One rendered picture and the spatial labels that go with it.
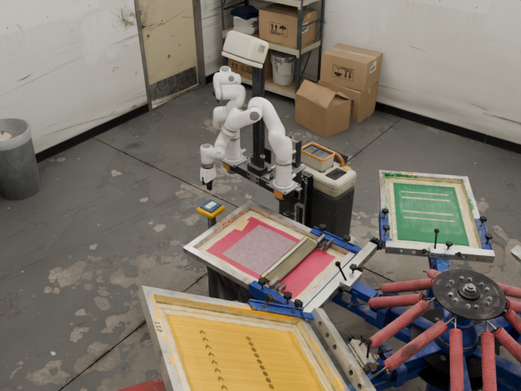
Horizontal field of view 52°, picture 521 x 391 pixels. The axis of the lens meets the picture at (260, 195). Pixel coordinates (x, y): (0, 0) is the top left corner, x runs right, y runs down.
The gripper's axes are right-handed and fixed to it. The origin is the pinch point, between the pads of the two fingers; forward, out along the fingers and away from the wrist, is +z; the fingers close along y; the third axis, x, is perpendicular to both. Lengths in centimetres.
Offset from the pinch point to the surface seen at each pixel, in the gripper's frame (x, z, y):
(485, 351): 178, -11, 30
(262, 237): 43.8, 15.4, 3.1
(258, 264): 57, 15, 23
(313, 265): 81, 15, 5
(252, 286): 68, 10, 42
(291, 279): 78, 15, 21
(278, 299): 84, 10, 42
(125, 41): -290, 19, -174
